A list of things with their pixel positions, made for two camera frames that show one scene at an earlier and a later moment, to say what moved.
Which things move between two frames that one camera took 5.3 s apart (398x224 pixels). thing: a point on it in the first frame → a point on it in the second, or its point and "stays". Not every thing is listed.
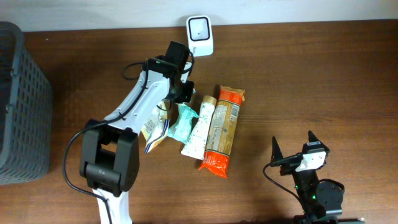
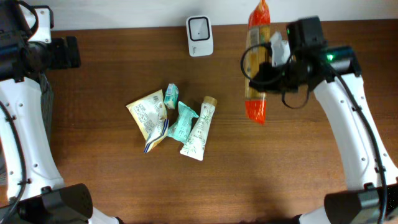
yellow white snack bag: x=156 y=129 stays
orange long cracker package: x=222 y=130 → x=257 y=49
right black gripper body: x=301 y=177 → x=285 y=74
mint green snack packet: x=180 y=128 stays
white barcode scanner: x=199 y=35 stays
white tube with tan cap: x=195 y=146 stays
